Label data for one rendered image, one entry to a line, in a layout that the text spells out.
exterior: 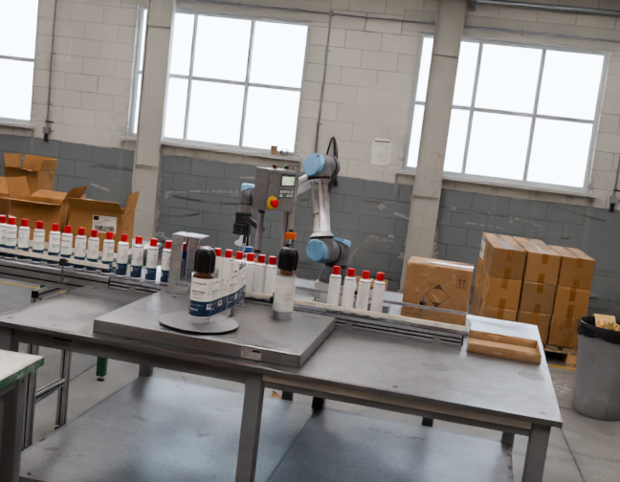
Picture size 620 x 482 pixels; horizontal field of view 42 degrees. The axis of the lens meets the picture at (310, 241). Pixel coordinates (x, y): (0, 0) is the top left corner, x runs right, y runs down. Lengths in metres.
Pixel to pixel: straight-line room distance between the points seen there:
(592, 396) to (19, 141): 7.13
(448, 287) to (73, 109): 6.88
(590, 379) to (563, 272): 1.43
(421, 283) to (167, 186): 6.09
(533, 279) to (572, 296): 0.34
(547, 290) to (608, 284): 2.46
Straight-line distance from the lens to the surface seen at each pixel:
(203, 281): 3.09
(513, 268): 6.86
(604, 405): 5.77
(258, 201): 3.67
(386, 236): 9.09
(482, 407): 2.78
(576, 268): 6.94
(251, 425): 2.97
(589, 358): 5.71
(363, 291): 3.57
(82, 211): 5.17
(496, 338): 3.72
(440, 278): 3.75
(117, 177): 9.73
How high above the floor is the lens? 1.67
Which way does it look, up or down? 8 degrees down
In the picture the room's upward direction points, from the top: 7 degrees clockwise
